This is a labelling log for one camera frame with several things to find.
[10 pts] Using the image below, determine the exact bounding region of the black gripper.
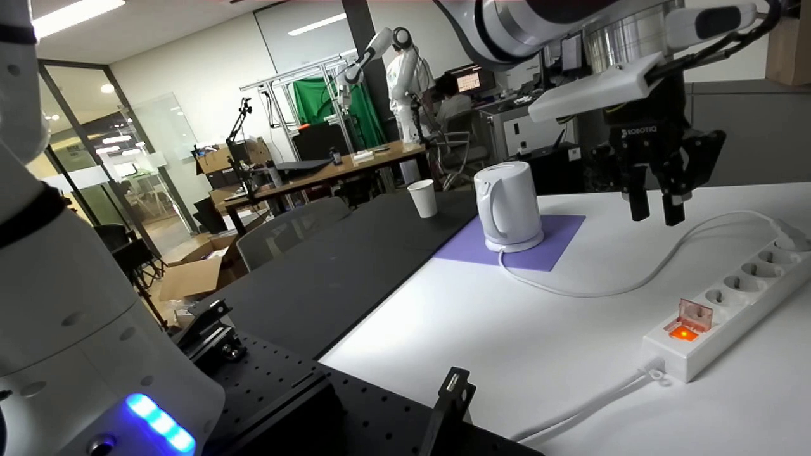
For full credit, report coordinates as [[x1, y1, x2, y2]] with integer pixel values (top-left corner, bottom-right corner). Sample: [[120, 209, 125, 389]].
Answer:
[[606, 75, 727, 225]]

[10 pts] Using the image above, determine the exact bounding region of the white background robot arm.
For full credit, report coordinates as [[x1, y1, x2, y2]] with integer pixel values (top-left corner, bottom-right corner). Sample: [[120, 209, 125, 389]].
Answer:
[[344, 26, 434, 149]]

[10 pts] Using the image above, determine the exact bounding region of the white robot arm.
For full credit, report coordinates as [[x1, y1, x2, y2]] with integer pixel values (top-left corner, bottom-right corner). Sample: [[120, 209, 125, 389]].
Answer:
[[434, 0, 789, 225]]

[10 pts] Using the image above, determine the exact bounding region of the white electric kettle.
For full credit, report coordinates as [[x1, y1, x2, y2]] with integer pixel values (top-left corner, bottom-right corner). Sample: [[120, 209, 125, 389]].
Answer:
[[473, 160, 545, 254]]

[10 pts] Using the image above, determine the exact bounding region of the white power strip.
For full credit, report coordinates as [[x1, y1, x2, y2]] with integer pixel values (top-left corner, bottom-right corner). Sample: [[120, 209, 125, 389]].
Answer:
[[644, 240, 811, 383]]

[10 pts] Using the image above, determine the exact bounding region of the purple mat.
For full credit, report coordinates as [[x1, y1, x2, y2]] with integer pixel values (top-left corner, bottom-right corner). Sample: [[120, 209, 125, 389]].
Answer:
[[434, 213, 588, 273]]

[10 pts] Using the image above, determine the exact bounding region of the white paper cup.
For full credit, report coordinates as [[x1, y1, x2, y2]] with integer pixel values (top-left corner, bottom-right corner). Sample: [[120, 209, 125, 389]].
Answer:
[[407, 179, 438, 217]]

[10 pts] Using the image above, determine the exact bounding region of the green cloth backdrop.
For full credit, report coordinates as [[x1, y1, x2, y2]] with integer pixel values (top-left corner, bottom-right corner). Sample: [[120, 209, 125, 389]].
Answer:
[[292, 79, 386, 147]]

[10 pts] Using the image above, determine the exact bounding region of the black table mat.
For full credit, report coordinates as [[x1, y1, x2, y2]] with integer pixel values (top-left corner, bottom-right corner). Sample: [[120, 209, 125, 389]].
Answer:
[[216, 189, 476, 360]]

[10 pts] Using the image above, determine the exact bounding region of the grey office chair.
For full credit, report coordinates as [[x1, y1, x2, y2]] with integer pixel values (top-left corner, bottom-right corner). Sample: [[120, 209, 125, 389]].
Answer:
[[236, 197, 349, 271]]

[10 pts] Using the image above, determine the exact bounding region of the wooden table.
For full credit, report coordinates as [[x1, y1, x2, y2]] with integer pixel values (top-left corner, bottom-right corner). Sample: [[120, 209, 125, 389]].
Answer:
[[211, 141, 431, 233]]

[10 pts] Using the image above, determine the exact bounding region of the black optical breadboard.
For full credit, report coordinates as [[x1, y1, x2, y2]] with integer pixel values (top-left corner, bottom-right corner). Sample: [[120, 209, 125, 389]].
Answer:
[[180, 327, 540, 456]]

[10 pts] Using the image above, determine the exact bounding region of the cardboard box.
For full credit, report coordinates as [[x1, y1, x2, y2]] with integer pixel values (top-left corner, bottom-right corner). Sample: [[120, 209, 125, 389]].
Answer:
[[152, 244, 245, 327]]

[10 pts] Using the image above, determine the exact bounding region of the white kettle cable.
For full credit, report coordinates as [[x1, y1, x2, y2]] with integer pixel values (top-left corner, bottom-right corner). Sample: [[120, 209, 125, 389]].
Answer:
[[497, 207, 794, 299]]

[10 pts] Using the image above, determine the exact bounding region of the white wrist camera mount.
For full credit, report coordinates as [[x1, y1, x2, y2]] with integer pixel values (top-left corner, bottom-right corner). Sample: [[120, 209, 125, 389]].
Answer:
[[528, 52, 664, 122]]

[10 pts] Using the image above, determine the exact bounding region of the white power strip cord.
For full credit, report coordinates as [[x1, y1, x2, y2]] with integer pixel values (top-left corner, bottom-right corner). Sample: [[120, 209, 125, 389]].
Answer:
[[511, 360, 675, 445]]

